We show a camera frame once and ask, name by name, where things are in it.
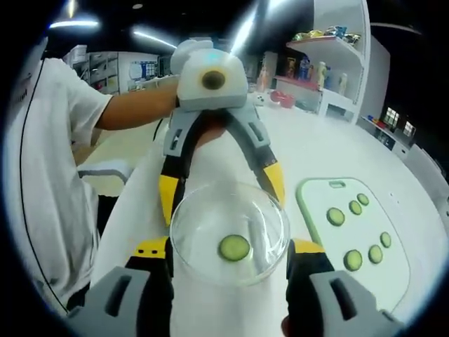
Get group of cucumber slices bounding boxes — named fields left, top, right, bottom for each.
left=326, top=192, right=393, bottom=272

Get white display shelf unit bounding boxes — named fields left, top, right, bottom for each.
left=272, top=0, right=391, bottom=124

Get white office desk row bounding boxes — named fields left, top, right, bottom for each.
left=356, top=115, right=443, bottom=176

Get background storage racks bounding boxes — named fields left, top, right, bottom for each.
left=68, top=51, right=176, bottom=95

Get red round bowl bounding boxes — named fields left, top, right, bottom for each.
left=270, top=89, right=295, bottom=109

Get white cutting board green rim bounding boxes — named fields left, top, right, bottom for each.
left=295, top=177, right=412, bottom=317

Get clear petri dish lid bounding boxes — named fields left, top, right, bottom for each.
left=170, top=181, right=291, bottom=282

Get clear glass petri dish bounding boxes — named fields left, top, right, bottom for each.
left=169, top=181, right=292, bottom=288

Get small coloured blocks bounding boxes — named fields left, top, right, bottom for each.
left=364, top=114, right=387, bottom=130

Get pile of snack packets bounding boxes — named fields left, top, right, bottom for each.
left=292, top=25, right=362, bottom=45

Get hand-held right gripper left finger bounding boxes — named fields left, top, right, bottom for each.
left=66, top=235, right=175, bottom=337

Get person in white shirt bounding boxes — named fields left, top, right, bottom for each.
left=5, top=55, right=115, bottom=312

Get person's left hand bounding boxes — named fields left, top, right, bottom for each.
left=198, top=117, right=227, bottom=145

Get pink slim bottle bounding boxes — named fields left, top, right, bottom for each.
left=258, top=62, right=270, bottom=93

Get round cucumber slice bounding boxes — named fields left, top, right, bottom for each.
left=217, top=234, right=251, bottom=263

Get white chair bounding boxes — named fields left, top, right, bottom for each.
left=76, top=158, right=133, bottom=185

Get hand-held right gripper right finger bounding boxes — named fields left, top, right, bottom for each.
left=286, top=238, right=404, bottom=337

